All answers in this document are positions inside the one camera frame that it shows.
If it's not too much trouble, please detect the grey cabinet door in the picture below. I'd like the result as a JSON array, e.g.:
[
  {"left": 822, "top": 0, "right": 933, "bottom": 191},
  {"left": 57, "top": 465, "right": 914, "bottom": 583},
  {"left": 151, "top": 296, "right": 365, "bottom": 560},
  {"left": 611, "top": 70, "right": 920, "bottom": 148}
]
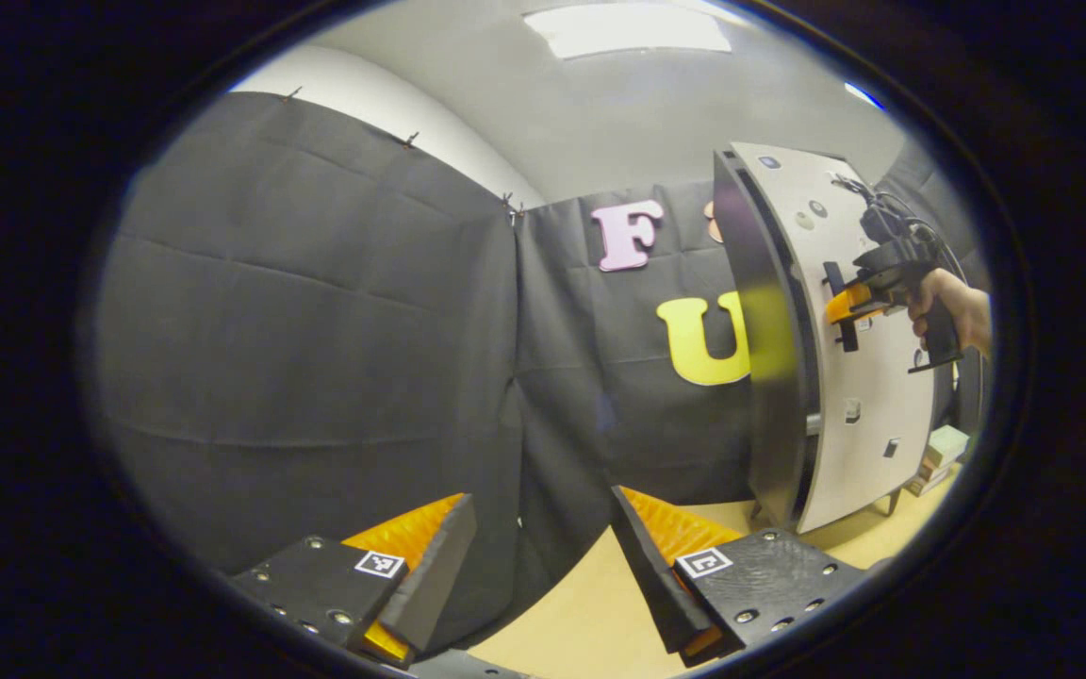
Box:
[{"left": 730, "top": 141, "right": 954, "bottom": 534}]

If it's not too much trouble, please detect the black backdrop cloth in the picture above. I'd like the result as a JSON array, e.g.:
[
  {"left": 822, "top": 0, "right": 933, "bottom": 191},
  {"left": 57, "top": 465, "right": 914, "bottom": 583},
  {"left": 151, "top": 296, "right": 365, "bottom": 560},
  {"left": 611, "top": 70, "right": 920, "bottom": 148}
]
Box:
[{"left": 95, "top": 90, "right": 992, "bottom": 652}]

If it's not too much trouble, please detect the black door handle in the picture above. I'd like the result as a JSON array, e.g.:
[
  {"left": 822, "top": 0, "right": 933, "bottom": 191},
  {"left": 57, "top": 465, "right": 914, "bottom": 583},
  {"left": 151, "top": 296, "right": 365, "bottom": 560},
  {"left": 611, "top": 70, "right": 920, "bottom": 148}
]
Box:
[{"left": 823, "top": 261, "right": 860, "bottom": 353}]

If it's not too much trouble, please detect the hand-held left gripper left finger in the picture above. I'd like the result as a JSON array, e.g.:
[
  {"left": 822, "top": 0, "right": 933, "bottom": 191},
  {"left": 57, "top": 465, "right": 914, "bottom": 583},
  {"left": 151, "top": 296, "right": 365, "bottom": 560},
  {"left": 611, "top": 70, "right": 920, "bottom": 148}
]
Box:
[{"left": 227, "top": 492, "right": 478, "bottom": 672}]

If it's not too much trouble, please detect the green book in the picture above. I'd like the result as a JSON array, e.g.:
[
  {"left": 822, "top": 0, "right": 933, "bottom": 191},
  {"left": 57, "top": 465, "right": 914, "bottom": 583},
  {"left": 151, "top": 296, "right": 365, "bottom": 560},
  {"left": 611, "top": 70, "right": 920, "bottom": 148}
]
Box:
[{"left": 925, "top": 424, "right": 970, "bottom": 468}]

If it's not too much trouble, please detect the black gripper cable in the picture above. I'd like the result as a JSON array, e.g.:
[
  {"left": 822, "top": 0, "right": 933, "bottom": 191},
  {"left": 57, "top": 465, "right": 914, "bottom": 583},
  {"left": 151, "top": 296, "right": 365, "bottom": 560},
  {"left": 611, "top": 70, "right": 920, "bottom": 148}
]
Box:
[{"left": 831, "top": 173, "right": 954, "bottom": 284}]

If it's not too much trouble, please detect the dark grey cabinet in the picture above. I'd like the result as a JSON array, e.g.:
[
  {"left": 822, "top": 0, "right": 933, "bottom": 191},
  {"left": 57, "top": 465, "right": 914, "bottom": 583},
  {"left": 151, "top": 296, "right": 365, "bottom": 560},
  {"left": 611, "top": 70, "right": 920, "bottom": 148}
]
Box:
[{"left": 713, "top": 146, "right": 904, "bottom": 534}]

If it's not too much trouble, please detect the large ceiling light panel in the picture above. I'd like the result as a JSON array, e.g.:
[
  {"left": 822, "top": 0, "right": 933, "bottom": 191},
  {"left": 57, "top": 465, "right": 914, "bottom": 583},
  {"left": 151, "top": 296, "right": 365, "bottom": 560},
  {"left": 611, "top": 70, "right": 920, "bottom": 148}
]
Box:
[{"left": 524, "top": 3, "right": 732, "bottom": 59}]

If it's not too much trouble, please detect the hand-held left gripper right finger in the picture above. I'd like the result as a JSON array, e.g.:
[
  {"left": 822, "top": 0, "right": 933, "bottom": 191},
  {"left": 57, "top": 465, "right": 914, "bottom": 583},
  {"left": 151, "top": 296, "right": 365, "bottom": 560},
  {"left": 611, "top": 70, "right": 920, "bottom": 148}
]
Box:
[{"left": 607, "top": 486, "right": 869, "bottom": 669}]

